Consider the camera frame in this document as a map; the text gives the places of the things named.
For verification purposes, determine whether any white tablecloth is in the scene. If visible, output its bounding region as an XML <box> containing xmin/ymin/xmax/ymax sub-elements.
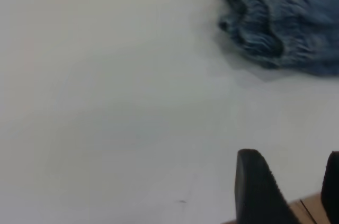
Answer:
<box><xmin>0</xmin><ymin>0</ymin><xmax>339</xmax><ymax>224</ymax></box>

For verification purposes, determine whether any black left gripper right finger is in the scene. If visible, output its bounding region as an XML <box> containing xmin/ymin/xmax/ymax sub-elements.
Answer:
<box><xmin>320</xmin><ymin>150</ymin><xmax>339</xmax><ymax>224</ymax></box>

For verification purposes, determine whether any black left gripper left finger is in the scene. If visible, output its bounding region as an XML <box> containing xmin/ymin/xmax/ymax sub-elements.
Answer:
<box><xmin>234</xmin><ymin>148</ymin><xmax>303</xmax><ymax>224</ymax></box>

